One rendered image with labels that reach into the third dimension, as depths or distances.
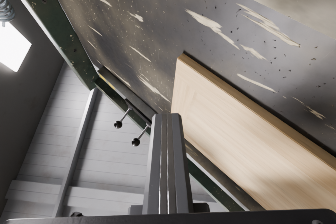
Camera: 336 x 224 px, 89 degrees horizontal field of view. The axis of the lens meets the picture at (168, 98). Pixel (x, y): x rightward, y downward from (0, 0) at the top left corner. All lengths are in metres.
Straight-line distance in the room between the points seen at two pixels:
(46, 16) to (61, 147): 3.57
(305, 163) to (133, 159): 3.49
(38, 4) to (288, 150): 0.87
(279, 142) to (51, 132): 4.31
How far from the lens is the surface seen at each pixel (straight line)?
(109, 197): 3.73
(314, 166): 0.36
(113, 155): 3.82
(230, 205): 0.98
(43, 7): 0.87
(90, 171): 3.93
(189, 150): 0.71
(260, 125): 0.33
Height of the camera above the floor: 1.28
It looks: 1 degrees up
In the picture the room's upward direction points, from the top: 84 degrees counter-clockwise
